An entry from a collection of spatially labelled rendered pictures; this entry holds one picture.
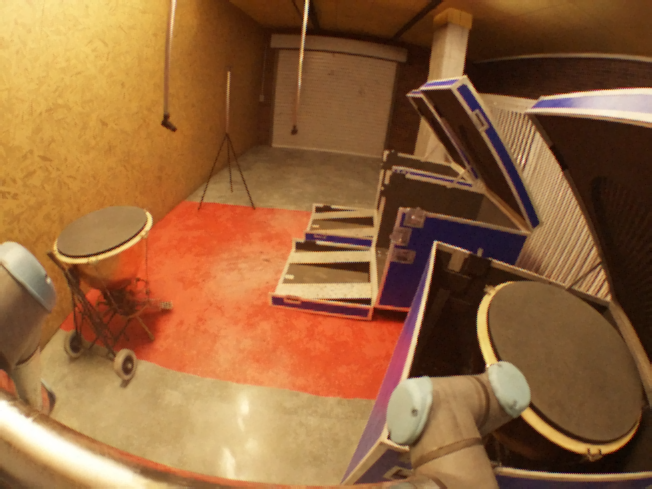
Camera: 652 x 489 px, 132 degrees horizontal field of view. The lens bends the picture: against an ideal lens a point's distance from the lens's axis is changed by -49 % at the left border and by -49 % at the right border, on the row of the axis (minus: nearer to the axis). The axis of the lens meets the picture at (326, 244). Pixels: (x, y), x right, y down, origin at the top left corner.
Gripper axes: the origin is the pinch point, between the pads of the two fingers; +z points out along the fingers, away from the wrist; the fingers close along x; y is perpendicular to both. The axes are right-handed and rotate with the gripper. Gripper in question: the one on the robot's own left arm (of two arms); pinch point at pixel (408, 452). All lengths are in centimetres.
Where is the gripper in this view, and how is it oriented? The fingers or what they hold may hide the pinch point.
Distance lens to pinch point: 70.6
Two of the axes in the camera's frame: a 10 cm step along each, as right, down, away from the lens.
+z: -2.6, 7.9, 5.5
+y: 8.8, 4.4, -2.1
